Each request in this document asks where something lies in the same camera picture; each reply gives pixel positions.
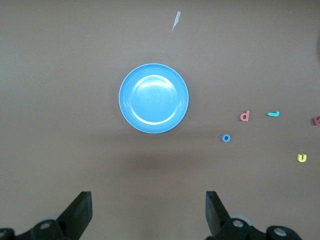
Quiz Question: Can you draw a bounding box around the brown table cover sheet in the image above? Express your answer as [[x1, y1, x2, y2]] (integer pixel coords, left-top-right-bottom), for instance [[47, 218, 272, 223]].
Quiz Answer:
[[0, 0, 320, 240]]

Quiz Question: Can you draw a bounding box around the white tape scrap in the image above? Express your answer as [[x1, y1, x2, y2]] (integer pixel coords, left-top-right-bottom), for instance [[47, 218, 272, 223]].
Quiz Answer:
[[171, 10, 181, 32]]

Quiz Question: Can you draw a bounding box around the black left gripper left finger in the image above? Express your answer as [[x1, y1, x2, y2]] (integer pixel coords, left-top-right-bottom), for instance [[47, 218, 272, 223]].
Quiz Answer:
[[0, 191, 94, 240]]

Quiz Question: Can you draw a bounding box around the blue plate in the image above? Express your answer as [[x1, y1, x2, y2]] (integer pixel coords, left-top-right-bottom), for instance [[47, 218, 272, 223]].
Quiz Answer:
[[118, 62, 190, 134]]

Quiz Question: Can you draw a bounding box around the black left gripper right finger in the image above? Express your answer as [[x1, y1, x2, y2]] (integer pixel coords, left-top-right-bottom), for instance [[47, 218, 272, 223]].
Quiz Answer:
[[205, 190, 303, 240]]

